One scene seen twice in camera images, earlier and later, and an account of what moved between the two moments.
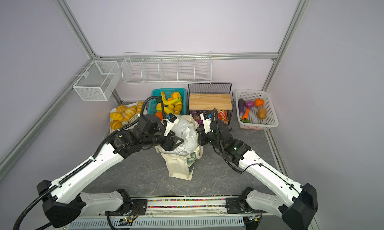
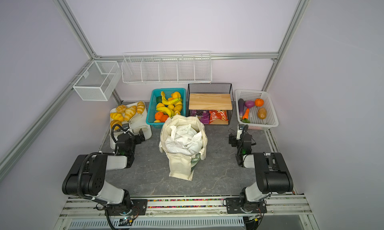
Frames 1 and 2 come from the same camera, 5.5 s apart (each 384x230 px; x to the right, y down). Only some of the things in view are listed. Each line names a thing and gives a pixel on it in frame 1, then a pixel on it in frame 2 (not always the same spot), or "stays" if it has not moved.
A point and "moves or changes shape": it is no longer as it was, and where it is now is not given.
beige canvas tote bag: x=179 y=167 moves or changes shape
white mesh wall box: x=97 y=82 stays
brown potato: x=262 y=113 stays
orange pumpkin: x=259 y=102 stays
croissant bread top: x=121 y=109 stays
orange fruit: x=176 y=95 stays
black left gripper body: x=167 y=142 → x=137 y=140
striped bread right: x=139 y=107 stays
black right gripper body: x=206 y=139 → x=235 y=143
